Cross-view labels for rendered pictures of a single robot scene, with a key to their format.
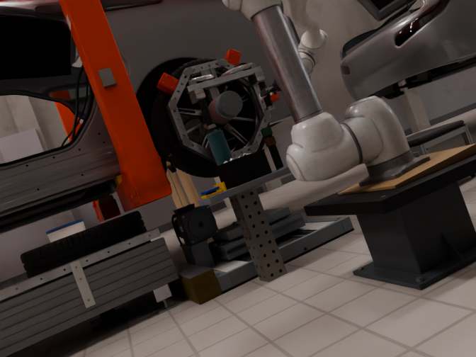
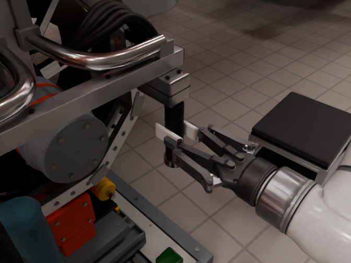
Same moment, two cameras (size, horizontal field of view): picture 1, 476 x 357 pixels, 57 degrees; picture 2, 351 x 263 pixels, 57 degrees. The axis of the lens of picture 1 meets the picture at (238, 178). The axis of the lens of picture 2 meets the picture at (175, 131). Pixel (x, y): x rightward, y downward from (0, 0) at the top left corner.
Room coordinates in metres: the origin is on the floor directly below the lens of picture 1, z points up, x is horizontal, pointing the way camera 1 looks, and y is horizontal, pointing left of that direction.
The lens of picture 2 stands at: (1.82, -0.09, 1.23)
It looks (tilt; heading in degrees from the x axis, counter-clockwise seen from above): 40 degrees down; 336
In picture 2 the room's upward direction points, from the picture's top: straight up
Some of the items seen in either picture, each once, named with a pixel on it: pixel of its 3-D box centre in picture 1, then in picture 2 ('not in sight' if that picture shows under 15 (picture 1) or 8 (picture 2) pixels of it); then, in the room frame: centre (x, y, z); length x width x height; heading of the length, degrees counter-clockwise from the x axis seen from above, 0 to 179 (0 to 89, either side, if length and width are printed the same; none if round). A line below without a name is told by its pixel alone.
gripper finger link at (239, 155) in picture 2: not in sight; (219, 147); (2.18, -0.34, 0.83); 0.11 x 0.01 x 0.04; 11
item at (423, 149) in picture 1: (426, 161); (297, 148); (2.63, -1.09, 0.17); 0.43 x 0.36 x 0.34; 115
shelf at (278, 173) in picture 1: (246, 185); not in sight; (2.04, -0.02, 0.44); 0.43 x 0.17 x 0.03; 112
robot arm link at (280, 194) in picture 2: not in sight; (283, 198); (2.05, -0.37, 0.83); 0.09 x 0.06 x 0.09; 112
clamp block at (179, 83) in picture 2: (256, 78); (162, 81); (2.29, -0.27, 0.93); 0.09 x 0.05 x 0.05; 22
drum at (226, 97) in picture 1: (224, 108); (47, 124); (2.35, -0.06, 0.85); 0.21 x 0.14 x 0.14; 22
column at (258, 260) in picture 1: (257, 234); not in sight; (2.03, 0.01, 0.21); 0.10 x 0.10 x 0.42; 22
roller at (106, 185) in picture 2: not in sight; (83, 170); (2.55, -0.11, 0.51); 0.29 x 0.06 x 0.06; 22
